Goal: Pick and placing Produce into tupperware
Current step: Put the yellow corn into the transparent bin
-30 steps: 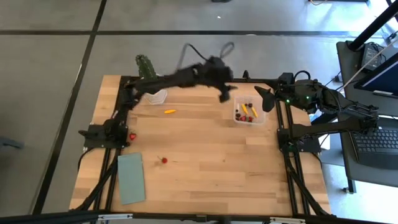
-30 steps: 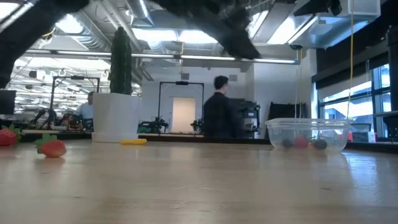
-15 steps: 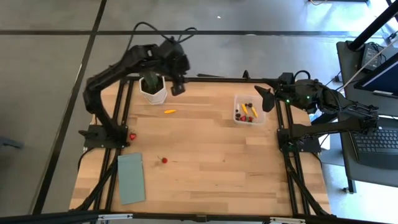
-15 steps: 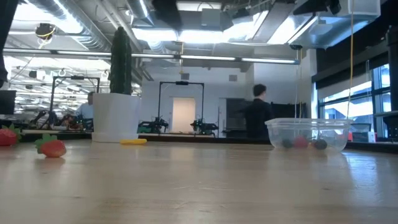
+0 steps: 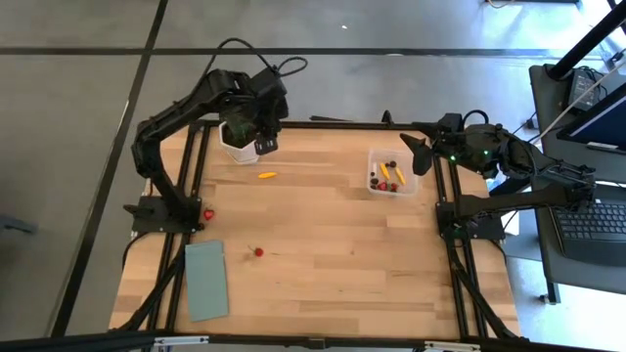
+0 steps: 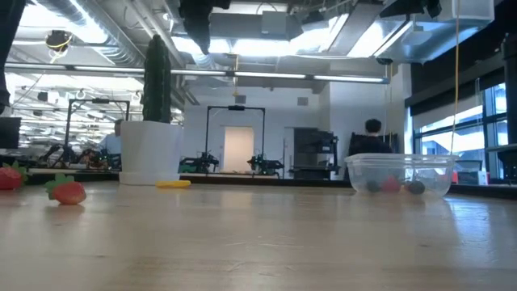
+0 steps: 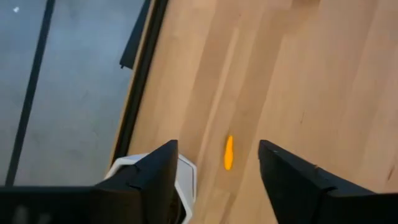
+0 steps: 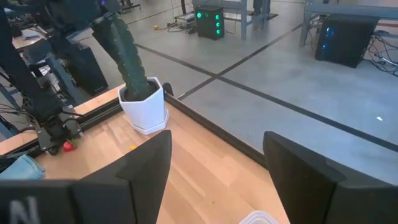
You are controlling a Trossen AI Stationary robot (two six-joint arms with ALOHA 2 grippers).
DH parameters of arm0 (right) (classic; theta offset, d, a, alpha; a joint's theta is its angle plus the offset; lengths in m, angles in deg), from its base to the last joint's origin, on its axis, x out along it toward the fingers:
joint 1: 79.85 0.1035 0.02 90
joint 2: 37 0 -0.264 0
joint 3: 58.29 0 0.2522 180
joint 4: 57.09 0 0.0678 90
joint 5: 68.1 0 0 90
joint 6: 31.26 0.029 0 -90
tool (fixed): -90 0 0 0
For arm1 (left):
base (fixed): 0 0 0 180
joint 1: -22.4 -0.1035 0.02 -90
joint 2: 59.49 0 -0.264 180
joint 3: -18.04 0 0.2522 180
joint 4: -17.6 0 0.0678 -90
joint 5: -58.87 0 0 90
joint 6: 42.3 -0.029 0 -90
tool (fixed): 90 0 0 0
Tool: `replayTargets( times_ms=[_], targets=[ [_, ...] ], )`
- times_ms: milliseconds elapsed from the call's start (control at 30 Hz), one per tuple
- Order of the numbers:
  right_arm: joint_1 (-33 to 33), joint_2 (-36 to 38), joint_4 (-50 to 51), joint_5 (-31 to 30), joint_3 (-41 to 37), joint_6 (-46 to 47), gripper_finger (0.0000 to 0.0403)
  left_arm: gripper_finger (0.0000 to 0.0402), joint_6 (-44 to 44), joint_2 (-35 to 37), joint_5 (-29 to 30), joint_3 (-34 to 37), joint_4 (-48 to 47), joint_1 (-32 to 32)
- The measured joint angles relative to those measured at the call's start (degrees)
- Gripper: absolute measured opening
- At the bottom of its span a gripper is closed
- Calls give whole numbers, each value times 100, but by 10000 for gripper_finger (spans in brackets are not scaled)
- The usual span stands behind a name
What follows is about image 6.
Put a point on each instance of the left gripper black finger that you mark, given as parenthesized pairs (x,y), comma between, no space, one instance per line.
(200,28)

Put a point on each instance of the yellow toy pepper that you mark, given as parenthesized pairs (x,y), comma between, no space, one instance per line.
(173,184)

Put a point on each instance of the red toy strawberry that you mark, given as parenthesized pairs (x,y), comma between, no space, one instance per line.
(10,178)
(68,193)
(391,184)

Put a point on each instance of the black background robot arm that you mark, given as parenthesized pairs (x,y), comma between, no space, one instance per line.
(200,163)
(264,163)

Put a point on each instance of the clear plastic tupperware container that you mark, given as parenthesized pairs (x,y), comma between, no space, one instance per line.
(400,161)

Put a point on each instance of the green cactus plant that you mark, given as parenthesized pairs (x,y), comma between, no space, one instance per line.
(156,81)

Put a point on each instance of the long ceiling light fixture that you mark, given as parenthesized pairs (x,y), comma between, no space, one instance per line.
(270,75)

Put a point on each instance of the white door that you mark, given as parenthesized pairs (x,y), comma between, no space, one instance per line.
(238,149)

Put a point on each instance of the person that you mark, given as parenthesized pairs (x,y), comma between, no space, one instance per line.
(111,143)
(371,139)

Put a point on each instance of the black cabinet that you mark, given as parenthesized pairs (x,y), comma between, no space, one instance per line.
(315,153)

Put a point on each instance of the black background monitor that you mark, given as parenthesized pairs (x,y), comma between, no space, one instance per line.
(10,132)

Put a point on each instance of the black rig pole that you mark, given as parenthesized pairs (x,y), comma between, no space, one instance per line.
(509,101)

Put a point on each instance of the grey wall vent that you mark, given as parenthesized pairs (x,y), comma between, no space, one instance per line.
(303,101)
(240,99)

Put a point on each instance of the black robot station frame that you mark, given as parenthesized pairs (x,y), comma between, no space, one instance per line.
(235,108)
(99,101)

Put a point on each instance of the black ceiling camera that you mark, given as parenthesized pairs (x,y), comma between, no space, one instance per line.
(58,39)

